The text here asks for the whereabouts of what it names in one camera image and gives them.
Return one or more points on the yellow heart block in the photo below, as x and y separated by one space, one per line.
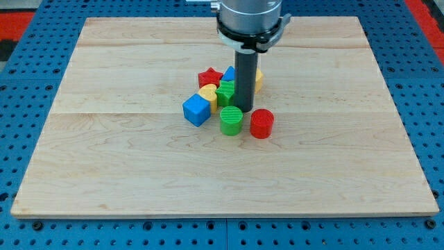
208 92

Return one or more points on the blue cube block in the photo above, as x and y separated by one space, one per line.
196 110

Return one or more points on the green star block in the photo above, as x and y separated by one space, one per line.
225 93

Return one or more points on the green cylinder block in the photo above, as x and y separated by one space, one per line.
231 120

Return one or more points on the red star block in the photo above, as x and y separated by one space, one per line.
210 76

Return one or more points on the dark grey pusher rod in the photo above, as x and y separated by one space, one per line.
244 83

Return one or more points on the red cylinder block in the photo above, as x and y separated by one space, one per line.
261 123

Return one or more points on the small blue block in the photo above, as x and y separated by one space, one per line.
229 74

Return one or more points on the yellow hexagon block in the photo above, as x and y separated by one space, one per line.
258 80

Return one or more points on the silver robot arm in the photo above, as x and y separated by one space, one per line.
247 16

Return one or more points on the light wooden board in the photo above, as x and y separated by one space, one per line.
116 145

